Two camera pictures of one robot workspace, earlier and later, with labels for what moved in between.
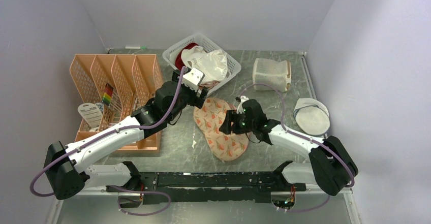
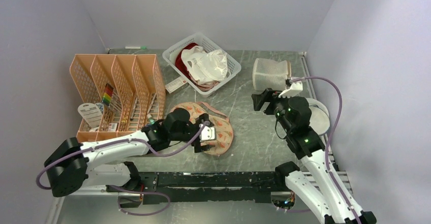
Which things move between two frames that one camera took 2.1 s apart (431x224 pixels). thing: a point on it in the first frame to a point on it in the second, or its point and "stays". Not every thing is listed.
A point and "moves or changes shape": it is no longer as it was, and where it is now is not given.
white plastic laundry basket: x=199 y=52 stays
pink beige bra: x=209 y=84 stays
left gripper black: x=196 y=100 to x=198 y=147
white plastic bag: x=213 y=64 stays
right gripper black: x=232 y=116 to x=267 y=95
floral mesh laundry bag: x=208 y=114 moves or changes shape
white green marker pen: x=135 y=47 stays
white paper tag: x=91 y=114 stays
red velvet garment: x=179 y=62 stays
